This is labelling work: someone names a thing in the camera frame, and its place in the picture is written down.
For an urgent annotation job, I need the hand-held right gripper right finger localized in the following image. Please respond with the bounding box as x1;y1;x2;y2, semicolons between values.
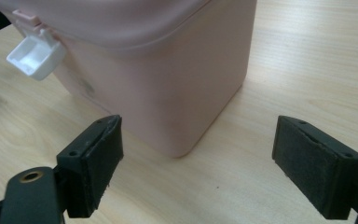
271;115;358;220

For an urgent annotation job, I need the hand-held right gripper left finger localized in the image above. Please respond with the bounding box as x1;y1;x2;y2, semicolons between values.
56;114;125;218

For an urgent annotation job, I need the pink storage box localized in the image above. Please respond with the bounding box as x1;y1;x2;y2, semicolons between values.
0;0;258;159

